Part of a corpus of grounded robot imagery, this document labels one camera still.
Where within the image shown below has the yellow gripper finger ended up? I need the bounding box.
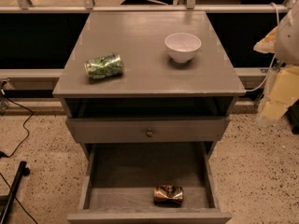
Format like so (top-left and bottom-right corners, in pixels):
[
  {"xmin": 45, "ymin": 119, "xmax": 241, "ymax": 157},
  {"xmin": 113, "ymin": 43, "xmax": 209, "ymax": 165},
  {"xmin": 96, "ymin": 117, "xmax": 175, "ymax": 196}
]
[
  {"xmin": 257, "ymin": 66, "xmax": 299, "ymax": 126},
  {"xmin": 253, "ymin": 27, "xmax": 278, "ymax": 54}
]

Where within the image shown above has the grey wooden drawer cabinet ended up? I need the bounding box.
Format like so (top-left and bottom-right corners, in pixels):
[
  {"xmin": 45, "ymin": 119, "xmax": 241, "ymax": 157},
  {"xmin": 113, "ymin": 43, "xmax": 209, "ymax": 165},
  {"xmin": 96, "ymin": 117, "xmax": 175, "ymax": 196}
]
[{"xmin": 51, "ymin": 10, "xmax": 247, "ymax": 161}]

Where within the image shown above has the round brass drawer knob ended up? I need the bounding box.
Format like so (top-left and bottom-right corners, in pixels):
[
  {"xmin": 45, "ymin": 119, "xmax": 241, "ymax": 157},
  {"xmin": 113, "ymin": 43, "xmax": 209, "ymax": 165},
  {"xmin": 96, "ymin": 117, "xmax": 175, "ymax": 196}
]
[{"xmin": 146, "ymin": 129, "xmax": 154, "ymax": 137}]

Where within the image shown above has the green soda can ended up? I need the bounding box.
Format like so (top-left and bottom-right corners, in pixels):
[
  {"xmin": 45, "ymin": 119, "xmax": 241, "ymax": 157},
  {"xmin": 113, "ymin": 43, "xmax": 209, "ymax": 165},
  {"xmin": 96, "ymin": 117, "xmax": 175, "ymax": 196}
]
[{"xmin": 84, "ymin": 54, "xmax": 123, "ymax": 80}]

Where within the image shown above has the open grey middle drawer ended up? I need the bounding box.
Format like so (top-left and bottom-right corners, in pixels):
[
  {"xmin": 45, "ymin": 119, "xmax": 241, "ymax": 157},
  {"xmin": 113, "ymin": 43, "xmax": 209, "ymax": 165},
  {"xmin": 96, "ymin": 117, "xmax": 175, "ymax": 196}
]
[{"xmin": 67, "ymin": 143, "xmax": 232, "ymax": 224}]

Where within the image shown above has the closed grey upper drawer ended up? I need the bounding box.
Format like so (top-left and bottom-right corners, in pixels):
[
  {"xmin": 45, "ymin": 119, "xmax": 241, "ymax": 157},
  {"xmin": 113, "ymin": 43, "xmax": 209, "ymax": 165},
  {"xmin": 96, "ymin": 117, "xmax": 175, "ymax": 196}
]
[{"xmin": 66, "ymin": 117, "xmax": 230, "ymax": 144}]

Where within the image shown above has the white ceramic bowl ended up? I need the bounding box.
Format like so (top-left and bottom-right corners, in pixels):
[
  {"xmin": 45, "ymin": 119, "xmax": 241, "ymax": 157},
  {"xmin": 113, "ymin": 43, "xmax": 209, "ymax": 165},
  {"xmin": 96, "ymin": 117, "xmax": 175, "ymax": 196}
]
[{"xmin": 164, "ymin": 33, "xmax": 202, "ymax": 63}]

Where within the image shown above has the black stand leg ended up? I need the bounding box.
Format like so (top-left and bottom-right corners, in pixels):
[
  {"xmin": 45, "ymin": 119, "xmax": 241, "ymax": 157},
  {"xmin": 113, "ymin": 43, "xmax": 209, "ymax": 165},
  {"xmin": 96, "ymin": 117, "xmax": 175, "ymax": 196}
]
[{"xmin": 0, "ymin": 161, "xmax": 30, "ymax": 224}]

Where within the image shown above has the white cable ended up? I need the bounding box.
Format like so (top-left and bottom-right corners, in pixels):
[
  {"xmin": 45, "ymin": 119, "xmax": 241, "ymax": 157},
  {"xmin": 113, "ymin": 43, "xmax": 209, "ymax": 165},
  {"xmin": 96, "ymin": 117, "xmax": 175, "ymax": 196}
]
[{"xmin": 245, "ymin": 2, "xmax": 281, "ymax": 93}]

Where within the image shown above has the metal window rail frame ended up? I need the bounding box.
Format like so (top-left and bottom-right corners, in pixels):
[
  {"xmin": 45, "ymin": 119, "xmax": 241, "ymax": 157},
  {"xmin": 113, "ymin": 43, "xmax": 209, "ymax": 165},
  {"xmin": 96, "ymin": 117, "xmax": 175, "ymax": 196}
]
[{"xmin": 0, "ymin": 0, "xmax": 299, "ymax": 15}]

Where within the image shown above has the black floor cable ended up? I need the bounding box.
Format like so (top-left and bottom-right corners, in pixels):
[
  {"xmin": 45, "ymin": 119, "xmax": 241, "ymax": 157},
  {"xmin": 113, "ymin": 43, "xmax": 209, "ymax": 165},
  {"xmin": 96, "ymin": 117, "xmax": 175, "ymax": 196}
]
[{"xmin": 0, "ymin": 96, "xmax": 35, "ymax": 159}]

